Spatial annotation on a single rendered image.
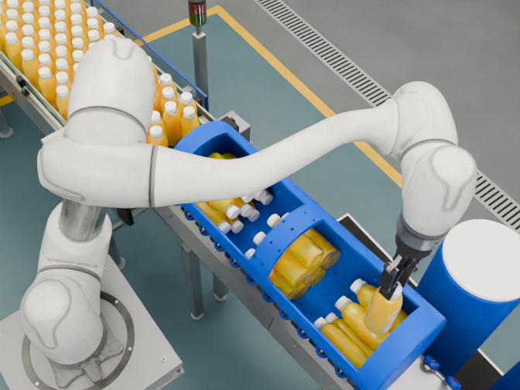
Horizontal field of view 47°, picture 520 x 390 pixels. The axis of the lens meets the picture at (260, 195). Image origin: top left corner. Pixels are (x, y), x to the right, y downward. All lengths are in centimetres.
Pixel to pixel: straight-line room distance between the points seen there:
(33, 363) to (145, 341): 29
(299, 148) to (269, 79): 273
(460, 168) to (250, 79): 283
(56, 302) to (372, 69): 286
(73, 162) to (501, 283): 133
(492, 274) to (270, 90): 212
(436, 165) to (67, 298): 86
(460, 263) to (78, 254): 108
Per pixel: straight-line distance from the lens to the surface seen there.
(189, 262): 233
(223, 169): 96
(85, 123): 99
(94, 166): 95
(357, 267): 179
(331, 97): 367
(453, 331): 207
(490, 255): 194
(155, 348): 163
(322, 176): 327
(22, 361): 172
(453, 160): 99
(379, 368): 153
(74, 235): 146
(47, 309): 144
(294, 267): 166
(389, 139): 109
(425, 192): 100
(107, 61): 106
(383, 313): 139
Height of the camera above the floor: 259
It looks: 55 degrees down
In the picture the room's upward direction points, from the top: 4 degrees clockwise
